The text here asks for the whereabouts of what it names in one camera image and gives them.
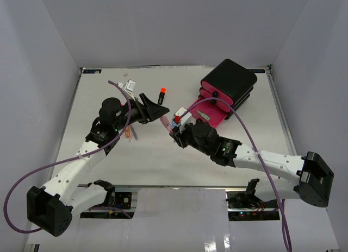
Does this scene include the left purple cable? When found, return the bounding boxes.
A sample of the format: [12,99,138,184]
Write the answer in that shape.
[3,80,141,234]

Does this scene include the purple slim highlighter pen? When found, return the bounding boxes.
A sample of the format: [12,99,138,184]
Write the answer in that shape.
[130,125,139,141]

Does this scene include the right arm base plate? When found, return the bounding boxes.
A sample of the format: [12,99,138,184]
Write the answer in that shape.
[226,191,278,210]

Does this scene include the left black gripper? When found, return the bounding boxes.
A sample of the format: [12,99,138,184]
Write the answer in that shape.
[114,93,170,132]

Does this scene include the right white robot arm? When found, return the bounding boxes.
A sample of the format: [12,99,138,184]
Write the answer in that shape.
[170,122,334,208]

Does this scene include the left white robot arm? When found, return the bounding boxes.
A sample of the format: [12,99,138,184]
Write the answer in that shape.
[27,93,169,237]

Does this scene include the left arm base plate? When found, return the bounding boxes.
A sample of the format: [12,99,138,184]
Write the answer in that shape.
[80,191,133,211]

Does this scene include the black pink drawer organizer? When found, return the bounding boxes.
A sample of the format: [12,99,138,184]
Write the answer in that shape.
[190,59,257,128]

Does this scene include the dark blue table label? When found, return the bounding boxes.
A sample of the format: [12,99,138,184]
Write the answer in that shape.
[83,69,102,74]

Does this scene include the pink translucent correction pen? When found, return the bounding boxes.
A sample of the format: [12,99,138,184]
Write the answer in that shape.
[160,116,172,133]

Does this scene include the purple cable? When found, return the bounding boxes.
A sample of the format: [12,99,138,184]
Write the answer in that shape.
[179,98,293,252]
[3,80,141,234]

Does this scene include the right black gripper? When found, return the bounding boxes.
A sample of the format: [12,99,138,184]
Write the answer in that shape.
[170,121,212,156]

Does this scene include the right dark table label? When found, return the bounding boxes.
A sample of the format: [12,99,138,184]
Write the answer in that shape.
[249,69,265,74]

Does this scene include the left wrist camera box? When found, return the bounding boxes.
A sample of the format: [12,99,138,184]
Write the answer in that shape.
[123,79,136,93]

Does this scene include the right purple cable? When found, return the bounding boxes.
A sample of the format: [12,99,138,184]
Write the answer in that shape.
[179,98,293,252]

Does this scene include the orange cap black highlighter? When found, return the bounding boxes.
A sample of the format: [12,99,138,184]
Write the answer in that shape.
[157,87,166,105]

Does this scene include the orange translucent correction pen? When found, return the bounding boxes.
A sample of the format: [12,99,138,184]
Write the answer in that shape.
[125,126,131,141]

